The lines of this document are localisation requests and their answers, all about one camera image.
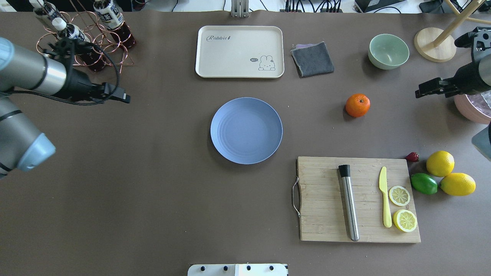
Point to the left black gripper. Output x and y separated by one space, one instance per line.
78 86

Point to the whole lemon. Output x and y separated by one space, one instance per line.
458 184
440 163

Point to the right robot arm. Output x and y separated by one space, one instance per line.
481 141

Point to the copper wire bottle rack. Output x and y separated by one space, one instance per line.
90 24

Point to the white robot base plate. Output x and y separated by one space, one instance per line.
254 269

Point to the tea bottle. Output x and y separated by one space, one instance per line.
89 56
113 20
45 12

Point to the mint green bowl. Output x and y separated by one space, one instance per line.
387 51

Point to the blue round plate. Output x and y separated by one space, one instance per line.
246 130

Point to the pink bowl of ice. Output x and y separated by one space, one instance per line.
476 108

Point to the yellow plastic knife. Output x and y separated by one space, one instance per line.
386 214

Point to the green lime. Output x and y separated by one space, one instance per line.
424 183

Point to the red strawberry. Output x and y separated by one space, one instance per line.
412 157

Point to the upper whole lemon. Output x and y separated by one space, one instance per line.
440 163

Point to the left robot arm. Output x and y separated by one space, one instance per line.
50 75

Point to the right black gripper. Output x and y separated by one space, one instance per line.
470 79

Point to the aluminium frame post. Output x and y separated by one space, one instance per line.
239 8

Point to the wooden cutting board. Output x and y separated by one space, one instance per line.
322 208

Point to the cream rabbit tray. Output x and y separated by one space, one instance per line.
240 52

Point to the steel muddler black tip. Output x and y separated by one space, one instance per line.
351 216

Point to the lemon slice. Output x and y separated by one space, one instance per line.
399 196
405 220

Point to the grey folded cloth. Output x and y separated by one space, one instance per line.
312 59

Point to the orange fruit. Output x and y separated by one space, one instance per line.
357 105

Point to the right rear tea bottle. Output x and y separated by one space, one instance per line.
113 20

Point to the wooden stand with round base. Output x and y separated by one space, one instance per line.
438 45

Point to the lower lemon slice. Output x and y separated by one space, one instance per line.
405 220

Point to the lower whole lemon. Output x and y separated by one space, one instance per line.
458 184

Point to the left rear tea bottle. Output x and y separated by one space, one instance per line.
45 12

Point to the front tea bottle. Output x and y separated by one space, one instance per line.
89 56

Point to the upper lemon slice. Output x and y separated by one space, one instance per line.
399 196

